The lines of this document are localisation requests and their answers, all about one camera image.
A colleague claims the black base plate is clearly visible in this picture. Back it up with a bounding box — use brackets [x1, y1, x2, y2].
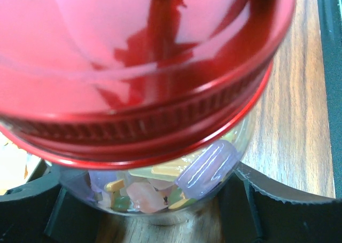
[317, 0, 341, 198]

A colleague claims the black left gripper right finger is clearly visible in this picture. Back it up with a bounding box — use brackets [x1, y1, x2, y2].
[218, 163, 341, 242]

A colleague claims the red jar lid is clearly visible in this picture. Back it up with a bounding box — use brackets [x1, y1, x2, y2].
[1, 0, 296, 170]

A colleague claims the brown tin of gummies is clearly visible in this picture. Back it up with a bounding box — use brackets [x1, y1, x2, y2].
[0, 133, 42, 195]

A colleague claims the clear glass jar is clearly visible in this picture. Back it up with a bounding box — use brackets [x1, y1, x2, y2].
[58, 111, 256, 225]

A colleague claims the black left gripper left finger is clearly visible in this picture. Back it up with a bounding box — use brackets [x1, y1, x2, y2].
[0, 162, 107, 243]

